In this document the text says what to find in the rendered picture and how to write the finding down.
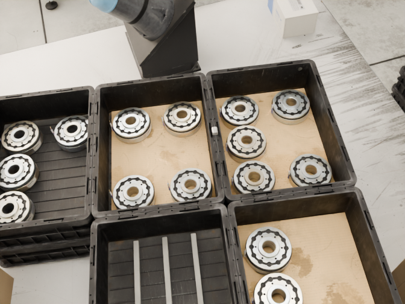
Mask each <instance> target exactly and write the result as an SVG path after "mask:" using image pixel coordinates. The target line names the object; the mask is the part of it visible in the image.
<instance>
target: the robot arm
mask: <svg viewBox="0 0 405 304"><path fill-rule="evenodd" d="M89 2H90V3H91V4H92V5H93V6H94V7H96V8H98V9H99V10H101V11H102V12H104V13H108V14H110V15H112V16H114V17H116V18H118V19H120V20H122V21H124V22H126V23H128V24H130V25H131V26H132V27H133V28H134V29H135V30H136V31H137V32H138V33H139V34H140V35H141V36H142V37H144V38H146V39H148V40H156V39H158V38H159V37H161V36H162V35H163V34H164V33H165V32H166V30H167V29H168V27H169V26H170V24H171V21H172V18H173V15H174V0H89Z"/></svg>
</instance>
